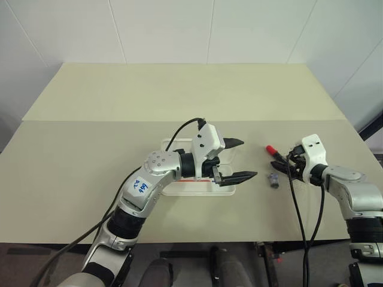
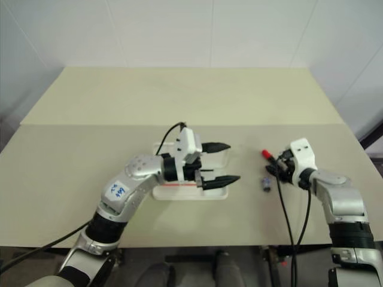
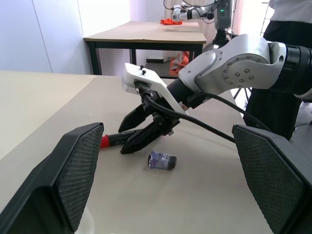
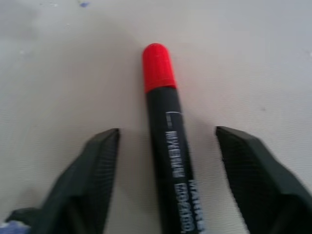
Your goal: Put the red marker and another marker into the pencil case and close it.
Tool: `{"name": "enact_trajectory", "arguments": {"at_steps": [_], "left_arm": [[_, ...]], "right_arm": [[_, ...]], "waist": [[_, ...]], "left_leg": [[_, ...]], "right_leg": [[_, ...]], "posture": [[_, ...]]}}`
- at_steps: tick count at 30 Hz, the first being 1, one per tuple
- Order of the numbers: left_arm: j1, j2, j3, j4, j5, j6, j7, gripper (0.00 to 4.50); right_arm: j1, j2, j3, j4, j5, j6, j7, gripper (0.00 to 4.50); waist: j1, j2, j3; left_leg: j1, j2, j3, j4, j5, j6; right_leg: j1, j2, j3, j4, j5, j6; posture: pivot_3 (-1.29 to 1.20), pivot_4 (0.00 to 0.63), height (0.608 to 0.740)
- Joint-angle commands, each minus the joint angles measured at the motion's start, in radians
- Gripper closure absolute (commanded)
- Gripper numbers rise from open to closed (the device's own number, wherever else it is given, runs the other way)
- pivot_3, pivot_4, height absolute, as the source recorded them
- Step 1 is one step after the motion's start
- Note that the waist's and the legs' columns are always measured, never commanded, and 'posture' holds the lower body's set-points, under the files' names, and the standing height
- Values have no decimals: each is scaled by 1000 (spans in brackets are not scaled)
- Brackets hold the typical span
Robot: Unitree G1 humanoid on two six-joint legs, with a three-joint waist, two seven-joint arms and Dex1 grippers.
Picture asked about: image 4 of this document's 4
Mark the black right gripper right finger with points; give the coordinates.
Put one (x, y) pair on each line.
(263, 185)

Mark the black marker with red cap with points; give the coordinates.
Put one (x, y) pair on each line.
(165, 146)

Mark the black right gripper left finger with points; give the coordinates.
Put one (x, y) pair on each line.
(80, 185)

